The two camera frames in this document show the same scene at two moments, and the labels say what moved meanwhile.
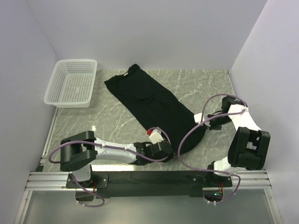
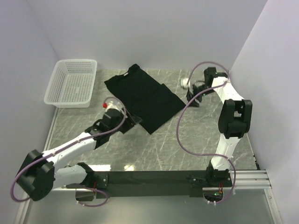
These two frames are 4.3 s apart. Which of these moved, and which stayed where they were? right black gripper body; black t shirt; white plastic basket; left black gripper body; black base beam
Moved: left black gripper body; right black gripper body; black t shirt
Stayed: white plastic basket; black base beam
